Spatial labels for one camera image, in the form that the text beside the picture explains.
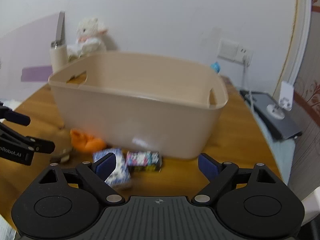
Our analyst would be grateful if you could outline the white door frame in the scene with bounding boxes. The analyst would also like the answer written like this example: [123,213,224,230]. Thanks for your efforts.
[273,0,312,100]

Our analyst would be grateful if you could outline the dark grey laptop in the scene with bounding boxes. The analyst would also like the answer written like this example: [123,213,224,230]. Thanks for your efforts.
[240,84,302,140]

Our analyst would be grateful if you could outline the white plush lamb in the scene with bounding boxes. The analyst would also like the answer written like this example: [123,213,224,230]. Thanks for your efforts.
[67,17,107,61]

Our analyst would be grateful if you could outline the light blue bed sheet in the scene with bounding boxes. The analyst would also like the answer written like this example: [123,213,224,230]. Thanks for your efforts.
[253,113,296,185]

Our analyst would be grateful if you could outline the blue toy figurine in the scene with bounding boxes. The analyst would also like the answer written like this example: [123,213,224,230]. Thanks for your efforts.
[210,61,221,73]

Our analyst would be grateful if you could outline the blue white patterned box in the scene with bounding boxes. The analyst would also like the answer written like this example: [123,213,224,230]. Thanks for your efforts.
[93,148,132,190]

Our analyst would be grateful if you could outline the white wall socket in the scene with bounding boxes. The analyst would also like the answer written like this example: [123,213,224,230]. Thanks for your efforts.
[234,45,253,65]

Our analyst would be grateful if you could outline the beige plastic storage bin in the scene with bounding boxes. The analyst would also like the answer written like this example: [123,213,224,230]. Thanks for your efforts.
[48,51,228,159]

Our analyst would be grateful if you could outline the orange plush toy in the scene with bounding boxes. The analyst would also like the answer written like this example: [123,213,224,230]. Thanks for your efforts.
[70,129,107,154]

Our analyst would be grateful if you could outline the lilac headboard panel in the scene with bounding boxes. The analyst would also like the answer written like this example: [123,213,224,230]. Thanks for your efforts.
[1,11,65,101]

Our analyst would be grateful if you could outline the white phone stand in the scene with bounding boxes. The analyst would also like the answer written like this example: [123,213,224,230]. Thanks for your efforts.
[266,81,294,120]

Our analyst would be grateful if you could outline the brown plush toy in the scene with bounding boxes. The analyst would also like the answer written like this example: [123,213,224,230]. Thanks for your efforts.
[50,128,73,164]

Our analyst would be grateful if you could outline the white power cable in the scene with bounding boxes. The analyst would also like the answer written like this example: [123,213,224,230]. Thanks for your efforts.
[241,55,257,113]

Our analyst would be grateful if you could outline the Hello Kitty blind box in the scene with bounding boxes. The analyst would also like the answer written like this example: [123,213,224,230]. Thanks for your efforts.
[126,151,162,173]

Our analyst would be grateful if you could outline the white wall switch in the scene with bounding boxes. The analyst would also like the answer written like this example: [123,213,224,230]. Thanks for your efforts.
[218,39,239,62]

